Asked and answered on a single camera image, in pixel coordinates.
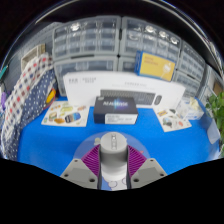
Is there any long white keyboard box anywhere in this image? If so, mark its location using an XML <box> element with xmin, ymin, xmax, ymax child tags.
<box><xmin>62</xmin><ymin>71</ymin><xmax>187</xmax><ymax>110</ymax></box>

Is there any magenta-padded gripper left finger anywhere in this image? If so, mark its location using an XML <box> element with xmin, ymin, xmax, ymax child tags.
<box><xmin>60</xmin><ymin>143</ymin><xmax>103</xmax><ymax>190</ymax></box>

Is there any yellow and blue box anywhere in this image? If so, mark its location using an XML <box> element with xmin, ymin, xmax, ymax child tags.
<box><xmin>134</xmin><ymin>50</ymin><xmax>177</xmax><ymax>83</ymax></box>

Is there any white grey computer mouse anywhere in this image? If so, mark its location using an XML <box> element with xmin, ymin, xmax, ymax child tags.
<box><xmin>99</xmin><ymin>131</ymin><xmax>130</xmax><ymax>191</ymax></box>

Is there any food sticker sheet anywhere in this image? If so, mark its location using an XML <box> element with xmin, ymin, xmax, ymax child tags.
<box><xmin>153</xmin><ymin>105</ymin><xmax>193</xmax><ymax>134</ymax></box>
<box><xmin>40</xmin><ymin>101</ymin><xmax>91</xmax><ymax>128</ymax></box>

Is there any potted green leafy plant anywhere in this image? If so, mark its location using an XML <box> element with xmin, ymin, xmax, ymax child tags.
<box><xmin>204</xmin><ymin>92</ymin><xmax>224</xmax><ymax>158</ymax></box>

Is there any navy white-dotted cloth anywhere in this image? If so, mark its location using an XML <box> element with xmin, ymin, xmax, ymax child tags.
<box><xmin>6</xmin><ymin>68</ymin><xmax>58</xmax><ymax>162</ymax></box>

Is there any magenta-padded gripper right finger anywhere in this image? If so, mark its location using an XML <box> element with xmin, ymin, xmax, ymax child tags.
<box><xmin>125</xmin><ymin>143</ymin><xmax>168</xmax><ymax>190</ymax></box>

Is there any clear plastic box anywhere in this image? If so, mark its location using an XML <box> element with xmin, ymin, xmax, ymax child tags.
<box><xmin>176</xmin><ymin>96</ymin><xmax>205</xmax><ymax>121</ymax></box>

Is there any small black product box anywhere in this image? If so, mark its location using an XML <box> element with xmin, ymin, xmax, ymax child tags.
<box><xmin>92</xmin><ymin>96</ymin><xmax>140</xmax><ymax>126</ymax></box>

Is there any beige open cardboard box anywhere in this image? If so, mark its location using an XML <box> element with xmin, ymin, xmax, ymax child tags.
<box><xmin>20</xmin><ymin>44</ymin><xmax>47</xmax><ymax>73</ymax></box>

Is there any large blue desk mat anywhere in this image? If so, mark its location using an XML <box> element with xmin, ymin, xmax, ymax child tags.
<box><xmin>16</xmin><ymin>95</ymin><xmax>223</xmax><ymax>192</ymax></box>

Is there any red blue checked cloth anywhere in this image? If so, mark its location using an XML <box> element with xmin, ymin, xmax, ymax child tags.
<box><xmin>0</xmin><ymin>54</ymin><xmax>55</xmax><ymax>158</ymax></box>

